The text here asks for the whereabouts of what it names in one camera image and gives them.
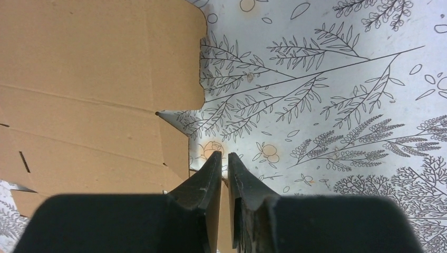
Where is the brown cardboard box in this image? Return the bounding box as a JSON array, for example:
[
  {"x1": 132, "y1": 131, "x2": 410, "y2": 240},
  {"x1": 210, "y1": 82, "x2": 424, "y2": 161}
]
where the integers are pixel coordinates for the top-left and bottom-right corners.
[{"x1": 0, "y1": 0, "x2": 236, "y2": 253}]

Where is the floral patterned table mat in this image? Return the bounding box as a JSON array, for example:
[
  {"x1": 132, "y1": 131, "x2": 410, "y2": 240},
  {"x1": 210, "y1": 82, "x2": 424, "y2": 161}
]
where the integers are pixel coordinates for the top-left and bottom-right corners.
[{"x1": 1, "y1": 1, "x2": 446, "y2": 252}]

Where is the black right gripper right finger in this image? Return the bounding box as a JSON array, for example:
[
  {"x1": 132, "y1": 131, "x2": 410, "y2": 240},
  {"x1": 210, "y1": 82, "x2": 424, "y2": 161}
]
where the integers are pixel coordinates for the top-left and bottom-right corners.
[{"x1": 228, "y1": 152, "x2": 279, "y2": 250}]

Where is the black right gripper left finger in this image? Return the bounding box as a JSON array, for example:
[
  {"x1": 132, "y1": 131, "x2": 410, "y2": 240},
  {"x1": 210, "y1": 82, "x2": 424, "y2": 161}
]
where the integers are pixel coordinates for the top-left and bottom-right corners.
[{"x1": 168, "y1": 151, "x2": 222, "y2": 252}]

